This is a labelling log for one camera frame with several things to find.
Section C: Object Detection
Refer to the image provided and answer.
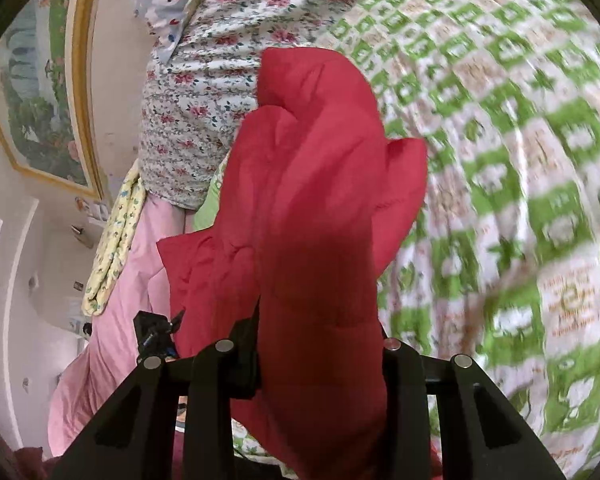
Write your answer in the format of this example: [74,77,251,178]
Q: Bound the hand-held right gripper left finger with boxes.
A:
[50,305,263,480]

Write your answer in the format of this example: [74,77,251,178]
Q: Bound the red quilted jacket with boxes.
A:
[156,46,428,480]

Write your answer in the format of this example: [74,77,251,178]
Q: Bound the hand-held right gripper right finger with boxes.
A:
[375,325,568,480]

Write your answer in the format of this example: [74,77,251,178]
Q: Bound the pale dotted pillow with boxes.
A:
[134,0,226,63]

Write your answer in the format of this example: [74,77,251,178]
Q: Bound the pink floral quilt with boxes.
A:
[139,0,406,211]

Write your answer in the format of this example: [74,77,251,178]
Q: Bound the yellow floral blanket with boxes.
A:
[82,160,148,316]

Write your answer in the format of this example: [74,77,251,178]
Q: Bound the pink blanket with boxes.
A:
[47,192,221,461]

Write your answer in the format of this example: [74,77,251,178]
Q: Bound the gold framed picture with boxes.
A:
[0,0,106,201]

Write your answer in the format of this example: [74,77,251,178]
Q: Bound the green checked bedsheet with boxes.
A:
[192,0,600,480]

